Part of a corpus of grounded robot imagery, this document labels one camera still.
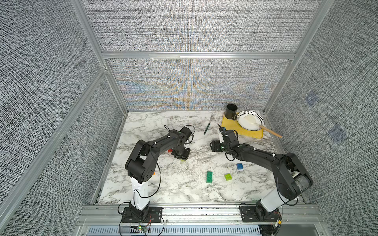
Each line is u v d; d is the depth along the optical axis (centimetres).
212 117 117
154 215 73
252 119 113
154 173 55
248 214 73
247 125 108
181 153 80
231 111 111
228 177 86
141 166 50
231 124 111
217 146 83
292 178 46
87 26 75
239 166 89
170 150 84
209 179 85
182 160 85
